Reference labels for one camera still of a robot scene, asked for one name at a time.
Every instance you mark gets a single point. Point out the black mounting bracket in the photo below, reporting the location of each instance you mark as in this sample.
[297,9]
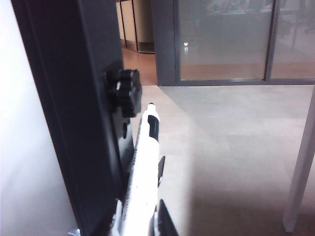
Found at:
[126,137]

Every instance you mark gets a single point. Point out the white table leg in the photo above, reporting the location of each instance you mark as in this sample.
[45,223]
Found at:
[300,167]

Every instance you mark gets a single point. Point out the curved glass door black frame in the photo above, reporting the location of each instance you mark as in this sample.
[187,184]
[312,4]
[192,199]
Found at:
[137,27]

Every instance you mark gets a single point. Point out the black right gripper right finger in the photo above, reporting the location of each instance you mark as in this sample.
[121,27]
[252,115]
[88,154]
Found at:
[164,221]

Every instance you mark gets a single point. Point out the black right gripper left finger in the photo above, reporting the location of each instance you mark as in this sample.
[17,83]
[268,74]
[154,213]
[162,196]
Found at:
[130,186]

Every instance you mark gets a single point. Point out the glass partition dark frame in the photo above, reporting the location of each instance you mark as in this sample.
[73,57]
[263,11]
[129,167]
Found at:
[221,41]

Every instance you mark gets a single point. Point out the black star knob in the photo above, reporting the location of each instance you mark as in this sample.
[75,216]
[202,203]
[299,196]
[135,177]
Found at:
[125,91]

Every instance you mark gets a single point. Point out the whiteboard with black frame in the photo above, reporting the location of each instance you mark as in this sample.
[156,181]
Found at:
[73,98]

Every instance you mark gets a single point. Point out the white marker pen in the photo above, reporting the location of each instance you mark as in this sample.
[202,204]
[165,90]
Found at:
[146,159]

